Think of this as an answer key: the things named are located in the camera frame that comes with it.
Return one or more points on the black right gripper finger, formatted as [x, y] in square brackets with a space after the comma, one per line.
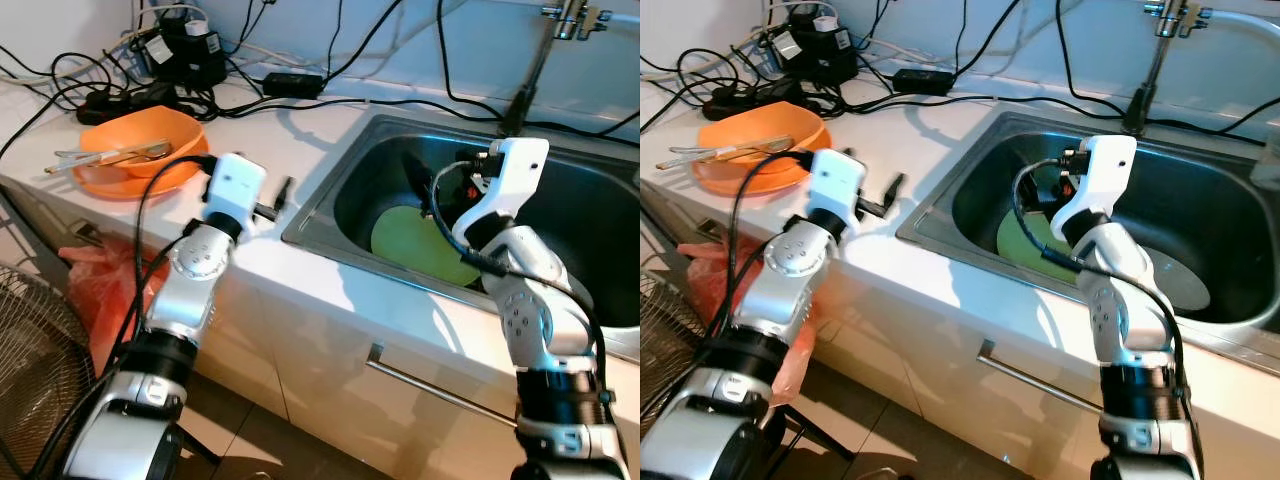
[422, 178]

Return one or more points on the silver metal fork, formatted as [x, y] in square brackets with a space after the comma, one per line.
[150, 150]
[770, 147]

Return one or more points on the orange plastic bowl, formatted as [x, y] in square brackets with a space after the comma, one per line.
[770, 122]
[150, 128]

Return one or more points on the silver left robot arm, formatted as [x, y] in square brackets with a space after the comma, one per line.
[800, 260]
[190, 270]

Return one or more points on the metal kitchen faucet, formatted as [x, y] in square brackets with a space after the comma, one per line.
[530, 80]
[1150, 80]

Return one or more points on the green plate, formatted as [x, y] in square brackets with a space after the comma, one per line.
[415, 245]
[1030, 245]

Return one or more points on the stainless steel sink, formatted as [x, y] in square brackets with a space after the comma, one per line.
[580, 200]
[1200, 200]

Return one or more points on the flat black power brick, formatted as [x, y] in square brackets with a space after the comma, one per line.
[293, 84]
[920, 82]

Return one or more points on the grey bowl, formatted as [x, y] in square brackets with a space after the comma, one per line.
[1180, 280]

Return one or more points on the orange plastic plate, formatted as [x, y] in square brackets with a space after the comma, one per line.
[110, 185]
[730, 182]

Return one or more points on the black power strip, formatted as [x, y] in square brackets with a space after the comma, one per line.
[130, 102]
[750, 100]

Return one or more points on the black power adapter box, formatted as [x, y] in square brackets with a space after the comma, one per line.
[185, 50]
[815, 48]

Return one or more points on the red plastic bag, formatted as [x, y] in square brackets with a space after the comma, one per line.
[790, 360]
[100, 300]

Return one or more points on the clear glass cup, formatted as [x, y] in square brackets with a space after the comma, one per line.
[1268, 160]

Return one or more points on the white cabinet drawer front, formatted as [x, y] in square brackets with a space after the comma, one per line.
[330, 400]
[950, 410]

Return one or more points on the black metal stand leg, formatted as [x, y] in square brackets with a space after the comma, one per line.
[200, 448]
[815, 435]

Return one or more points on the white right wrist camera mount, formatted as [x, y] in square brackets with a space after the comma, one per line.
[1105, 165]
[515, 170]

